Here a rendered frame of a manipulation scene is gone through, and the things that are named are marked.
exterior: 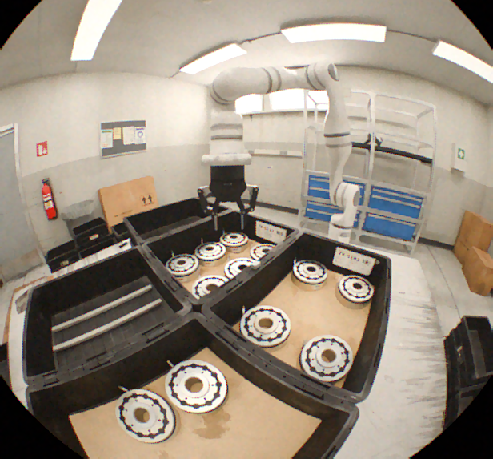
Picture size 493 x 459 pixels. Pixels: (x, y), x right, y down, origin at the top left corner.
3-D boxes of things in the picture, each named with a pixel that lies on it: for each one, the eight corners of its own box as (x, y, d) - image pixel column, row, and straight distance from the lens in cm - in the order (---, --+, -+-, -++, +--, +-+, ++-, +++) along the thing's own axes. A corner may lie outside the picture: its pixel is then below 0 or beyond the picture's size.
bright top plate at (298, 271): (302, 257, 57) (302, 255, 57) (331, 268, 55) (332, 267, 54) (286, 273, 49) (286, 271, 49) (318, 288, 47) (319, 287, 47)
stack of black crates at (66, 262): (86, 264, 234) (75, 238, 221) (90, 276, 208) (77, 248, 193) (60, 277, 240) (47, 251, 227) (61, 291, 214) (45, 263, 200)
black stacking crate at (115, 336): (150, 275, 61) (140, 246, 55) (206, 340, 42) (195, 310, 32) (52, 318, 68) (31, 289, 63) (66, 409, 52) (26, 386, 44)
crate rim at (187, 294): (234, 214, 73) (234, 208, 73) (300, 235, 58) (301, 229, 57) (142, 251, 56) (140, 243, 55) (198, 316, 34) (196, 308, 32)
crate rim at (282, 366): (300, 235, 58) (302, 229, 57) (388, 263, 56) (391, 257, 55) (198, 316, 34) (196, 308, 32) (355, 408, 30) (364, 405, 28)
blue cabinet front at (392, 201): (362, 228, 237) (371, 185, 223) (410, 240, 256) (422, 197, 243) (362, 230, 234) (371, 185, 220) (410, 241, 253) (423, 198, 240)
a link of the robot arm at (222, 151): (200, 167, 32) (199, 132, 32) (208, 162, 43) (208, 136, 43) (252, 166, 31) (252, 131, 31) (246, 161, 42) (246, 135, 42)
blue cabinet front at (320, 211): (305, 215, 240) (309, 175, 226) (356, 227, 236) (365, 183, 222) (304, 216, 238) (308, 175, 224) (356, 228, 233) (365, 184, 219)
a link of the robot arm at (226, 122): (205, 141, 43) (215, 138, 34) (206, 81, 46) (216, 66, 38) (233, 140, 45) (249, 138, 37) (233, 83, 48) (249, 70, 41)
